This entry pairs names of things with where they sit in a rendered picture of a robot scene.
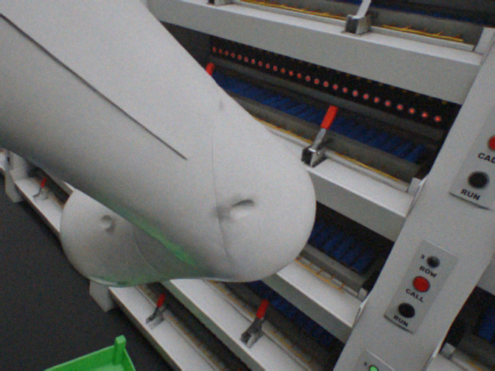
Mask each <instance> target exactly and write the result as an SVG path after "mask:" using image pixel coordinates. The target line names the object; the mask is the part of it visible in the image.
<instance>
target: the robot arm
mask: <svg viewBox="0 0 495 371"><path fill-rule="evenodd" d="M0 146H2V147H4V148H5V149H8V150H10V151H11V152H14V153H15V154H16V155H17V156H19V157H22V158H23V159H25V160H28V161H29V162H31V163H34V164H35V165H36V166H37V167H39V168H42V169H43V170H45V171H46V172H48V173H51V174H53V175H54V176H55V177H56V178H58V179H59V180H62V181H64V182H65V183H68V184H69V185H70V186H72V187H73V188H75V189H76V190H75V191H74V192H73V194H72V195H70V197H69V199H68V201H67V203H66V204H65V207H64V209H63V213H62V216H61V217H60V243H61V244H62V246H63V251H64V253H65V255H66V257H67V259H68V260H69V263H70V264H71V265H72V266H73V267H74V268H75V269H76V270H77V271H78V272H79V273H80V274H81V275H83V276H84V277H86V278H87V279H89V280H91V281H93V282H95V283H97V284H99V285H102V286H108V287H114V288H127V287H132V286H140V285H144V283H152V282H158V281H163V280H179V279H193V280H218V281H226V282H235V283H243V282H251V281H256V280H261V279H265V278H268V277H270V276H271V275H273V274H275V273H277V272H279V271H281V270H282V269H283V268H285V267H286V266H288V264H290V263H291V262H292V261H293V260H294V259H295V258H296V257H297V256H298V255H299V253H300V252H301V250H302V249H303V248H304V246H305V244H306V242H307V240H308V239H309V237H310V235H311V233H312V228H313V225H314V222H315V211H316V202H315V191H314V186H313V184H312V180H311V177H310V175H309V174H308V172H307V170H306V168H305V166H304V165H303V163H302V162H301V160H300V159H299V158H298V157H297V156H296V155H295V153H294V152H293V151H292V150H291V149H290V148H289V147H288V146H285V145H284V144H283V143H282V142H281V141H280V140H279V139H278V138H276V137H275V136H274V135H272V134H271V133H270V132H269V130H267V129H266V128H265V127H263V126H262V125H261V124H260V123H258V122H257V121H256V120H255V119H254V117H252V116H251V115H250V114H249V113H248V112H247V111H246V110H244V108H243V107H241V106H240V105H239V104H238V103H237V102H236V101H235V100H233V99H232V97H230V96H229V95H227V93H226V92H224V90H223V89H221V87H220V86H218V84H216V83H215V81H214V80H213V79H212V78H211V75H210V74H208V73H207V72H206V71H205V70H204V69H203V68H202V67H201V66H200V64H199V63H197V62H196V61H195V60H194V59H193V58H192V56H191V55H190V54H189V53H188V52H187V51H186V50H185V49H184V48H183V47H182V46H181V45H180V44H179V43H178V41H177V40H175V39H174V38H173V37H172V36H171V35H170V33H169V32H168V31H167V29H165V28H164V27H163V26H162V25H161V24H160V22H159V21H158V19H157V18H155V17H154V16H153V15H152V14H151V13H150V11H149V10H148V9H147V8H146V7H145V6H144V5H143V4H142V3H141V2H140V0H0Z"/></svg>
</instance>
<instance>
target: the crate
mask: <svg viewBox="0 0 495 371"><path fill-rule="evenodd" d="M125 342H126V341H125V339H124V337H123V335H122V336H120V337H117V338H115V342H114V345H113V346H111V347H107V348H104V349H102V350H98V351H95V352H92V353H89V355H86V356H82V357H80V358H76V359H73V360H70V361H67V362H64V364H61V365H58V366H55V367H51V368H49V369H46V370H42V371H135V369H134V367H133V363H132V361H131V360H130V357H129V355H128V353H127V351H126V350H125V348H124V347H125Z"/></svg>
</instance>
